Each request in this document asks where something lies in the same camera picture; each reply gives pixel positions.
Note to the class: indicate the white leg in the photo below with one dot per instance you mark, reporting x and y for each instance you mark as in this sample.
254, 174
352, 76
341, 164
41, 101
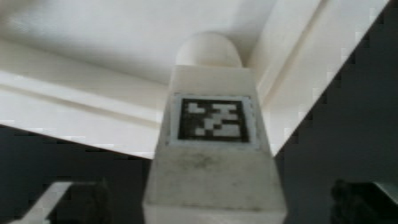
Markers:
213, 180

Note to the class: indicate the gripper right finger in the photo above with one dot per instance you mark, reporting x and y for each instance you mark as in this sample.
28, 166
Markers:
364, 203

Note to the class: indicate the white square tabletop tray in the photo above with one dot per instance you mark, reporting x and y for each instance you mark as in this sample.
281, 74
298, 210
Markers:
89, 51

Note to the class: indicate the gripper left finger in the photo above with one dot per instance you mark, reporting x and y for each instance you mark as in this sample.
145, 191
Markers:
71, 204

